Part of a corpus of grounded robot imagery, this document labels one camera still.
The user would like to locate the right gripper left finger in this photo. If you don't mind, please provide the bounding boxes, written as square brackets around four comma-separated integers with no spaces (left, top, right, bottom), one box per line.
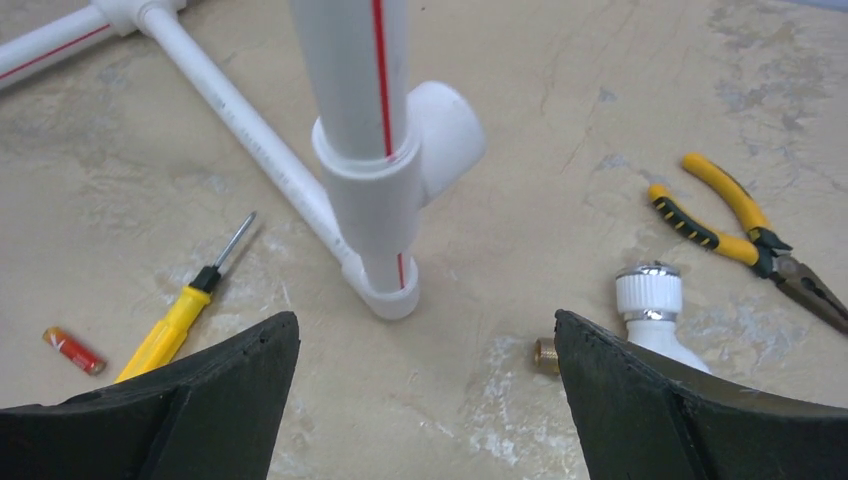
[1,311,300,479]

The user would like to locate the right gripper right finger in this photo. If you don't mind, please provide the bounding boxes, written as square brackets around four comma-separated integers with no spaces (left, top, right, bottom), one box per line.
[554,310,847,479]

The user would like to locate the white plastic faucet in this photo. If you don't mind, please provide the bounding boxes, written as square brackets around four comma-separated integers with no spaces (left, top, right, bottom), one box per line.
[615,260,710,373]

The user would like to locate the red battery near screwdriver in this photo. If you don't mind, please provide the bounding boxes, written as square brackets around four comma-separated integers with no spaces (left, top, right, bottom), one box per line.
[42,327,106,376]

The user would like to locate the yellow handled screwdriver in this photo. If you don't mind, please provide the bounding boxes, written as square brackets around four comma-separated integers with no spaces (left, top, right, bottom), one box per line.
[115,211,257,383]

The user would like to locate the yellow handled pliers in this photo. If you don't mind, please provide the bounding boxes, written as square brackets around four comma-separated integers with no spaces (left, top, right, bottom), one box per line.
[647,152,848,336]

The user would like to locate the white PVC pipe frame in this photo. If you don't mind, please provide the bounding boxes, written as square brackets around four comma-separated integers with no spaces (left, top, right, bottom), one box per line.
[1,1,486,320]

